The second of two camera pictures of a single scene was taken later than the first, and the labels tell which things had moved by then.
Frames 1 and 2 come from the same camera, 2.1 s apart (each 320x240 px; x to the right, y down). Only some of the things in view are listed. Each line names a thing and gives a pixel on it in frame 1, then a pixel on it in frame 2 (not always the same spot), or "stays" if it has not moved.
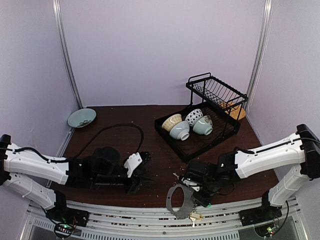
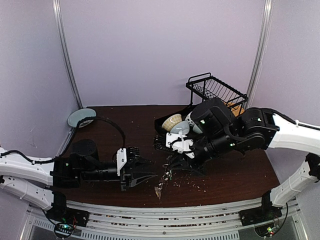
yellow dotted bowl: [171, 121] stays
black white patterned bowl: [193, 116] stays
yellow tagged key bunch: [194, 215] to [158, 191]
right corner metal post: [265, 25] stays
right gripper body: [200, 196] to [183, 158]
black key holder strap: [188, 206] to [166, 175]
